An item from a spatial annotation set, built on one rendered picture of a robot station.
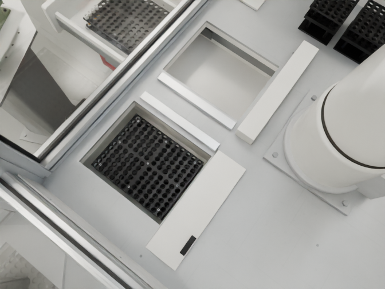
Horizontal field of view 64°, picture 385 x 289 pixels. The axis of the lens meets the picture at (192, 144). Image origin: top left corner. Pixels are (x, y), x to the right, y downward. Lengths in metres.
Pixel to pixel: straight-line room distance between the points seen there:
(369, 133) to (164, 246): 0.45
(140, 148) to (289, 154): 0.36
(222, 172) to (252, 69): 0.40
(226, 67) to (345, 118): 0.51
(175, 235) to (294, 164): 0.31
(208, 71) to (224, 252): 0.54
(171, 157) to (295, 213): 0.32
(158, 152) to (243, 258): 0.32
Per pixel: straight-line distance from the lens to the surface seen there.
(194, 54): 1.00
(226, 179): 0.72
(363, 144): 0.58
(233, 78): 0.97
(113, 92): 0.76
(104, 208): 0.73
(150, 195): 0.76
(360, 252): 0.81
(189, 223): 0.70
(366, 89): 0.52
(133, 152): 0.79
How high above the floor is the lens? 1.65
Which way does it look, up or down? 72 degrees down
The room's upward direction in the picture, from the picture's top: 8 degrees clockwise
